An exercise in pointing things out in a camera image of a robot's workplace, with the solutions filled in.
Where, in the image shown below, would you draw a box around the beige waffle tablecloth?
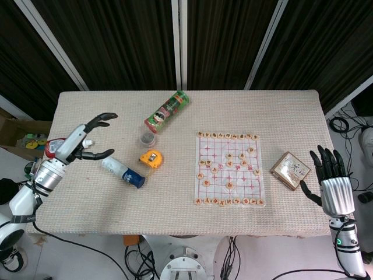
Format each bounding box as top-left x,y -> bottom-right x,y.
25,89 -> 357,237

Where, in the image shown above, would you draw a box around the green yellow plastic toys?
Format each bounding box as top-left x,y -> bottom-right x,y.
23,132 -> 50,151

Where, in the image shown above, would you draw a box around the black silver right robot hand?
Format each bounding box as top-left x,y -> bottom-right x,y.
300,144 -> 357,218

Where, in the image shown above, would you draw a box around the green chips can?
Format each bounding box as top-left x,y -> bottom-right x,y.
144,90 -> 191,135

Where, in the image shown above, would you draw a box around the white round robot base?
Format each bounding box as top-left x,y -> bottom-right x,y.
159,246 -> 211,280

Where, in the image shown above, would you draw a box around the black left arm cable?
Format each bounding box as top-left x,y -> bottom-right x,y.
30,189 -> 126,280

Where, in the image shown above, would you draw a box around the small orange box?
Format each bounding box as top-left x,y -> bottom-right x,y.
123,234 -> 142,249

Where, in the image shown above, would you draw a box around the red ketchup squeeze bottle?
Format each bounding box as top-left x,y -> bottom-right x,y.
43,137 -> 96,160

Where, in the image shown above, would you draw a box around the brown cardboard box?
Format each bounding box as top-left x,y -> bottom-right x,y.
0,107 -> 52,162

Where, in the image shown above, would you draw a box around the white partition post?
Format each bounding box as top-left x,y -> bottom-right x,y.
13,0 -> 90,92
244,0 -> 290,90
324,75 -> 373,121
171,0 -> 189,91

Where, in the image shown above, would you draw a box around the black cloth bag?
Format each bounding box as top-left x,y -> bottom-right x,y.
0,177 -> 23,205

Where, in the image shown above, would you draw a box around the brown printed card box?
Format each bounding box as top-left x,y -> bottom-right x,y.
269,151 -> 312,192

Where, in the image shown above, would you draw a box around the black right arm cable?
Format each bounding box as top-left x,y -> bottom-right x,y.
333,218 -> 368,279

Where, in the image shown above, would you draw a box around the yellow tape measure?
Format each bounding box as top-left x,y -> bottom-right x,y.
139,149 -> 165,169

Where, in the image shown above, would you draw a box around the black floor cable bundle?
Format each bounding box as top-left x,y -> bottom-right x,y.
220,236 -> 243,280
124,244 -> 160,280

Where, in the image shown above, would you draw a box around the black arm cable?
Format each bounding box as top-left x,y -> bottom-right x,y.
333,218 -> 368,279
30,189 -> 126,280

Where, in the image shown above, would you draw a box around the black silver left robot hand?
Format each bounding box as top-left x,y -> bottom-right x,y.
54,112 -> 119,165

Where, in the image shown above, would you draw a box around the coiled black cable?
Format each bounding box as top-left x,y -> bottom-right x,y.
329,116 -> 350,134

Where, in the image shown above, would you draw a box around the white bottle with blue cap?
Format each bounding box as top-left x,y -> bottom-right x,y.
101,156 -> 146,190

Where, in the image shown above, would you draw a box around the chinese chess board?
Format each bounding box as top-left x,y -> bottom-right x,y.
193,134 -> 267,208

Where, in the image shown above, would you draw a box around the white rounded machine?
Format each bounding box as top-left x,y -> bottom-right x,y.
360,127 -> 373,165

